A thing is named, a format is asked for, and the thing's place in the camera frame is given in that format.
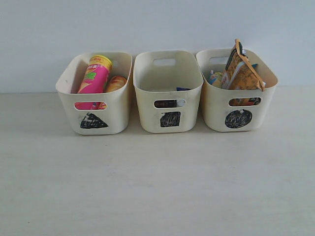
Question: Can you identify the left cream bin triangle mark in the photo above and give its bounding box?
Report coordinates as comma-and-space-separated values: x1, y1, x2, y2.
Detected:
55, 52, 133, 136

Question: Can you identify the yellow chips can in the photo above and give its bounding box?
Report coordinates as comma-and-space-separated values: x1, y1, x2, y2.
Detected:
103, 76, 127, 93

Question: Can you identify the blue black noodle packet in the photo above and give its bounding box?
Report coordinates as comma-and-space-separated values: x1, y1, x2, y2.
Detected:
208, 62, 264, 90

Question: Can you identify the white blue milk carton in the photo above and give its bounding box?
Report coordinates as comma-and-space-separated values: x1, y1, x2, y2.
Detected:
176, 87, 191, 108

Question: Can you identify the purple drink carton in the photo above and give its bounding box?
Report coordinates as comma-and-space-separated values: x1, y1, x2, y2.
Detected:
154, 100, 177, 108

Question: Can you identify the right cream bin circle mark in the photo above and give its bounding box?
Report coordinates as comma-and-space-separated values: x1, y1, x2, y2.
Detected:
196, 49, 278, 132

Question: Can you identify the pink chips can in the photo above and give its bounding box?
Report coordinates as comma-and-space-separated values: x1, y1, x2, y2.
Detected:
75, 55, 113, 111

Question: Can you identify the middle cream bin square mark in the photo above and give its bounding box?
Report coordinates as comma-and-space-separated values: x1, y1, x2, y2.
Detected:
133, 50, 204, 134

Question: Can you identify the orange noodle packet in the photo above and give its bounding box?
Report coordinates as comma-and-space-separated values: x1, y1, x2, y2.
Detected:
220, 39, 265, 91

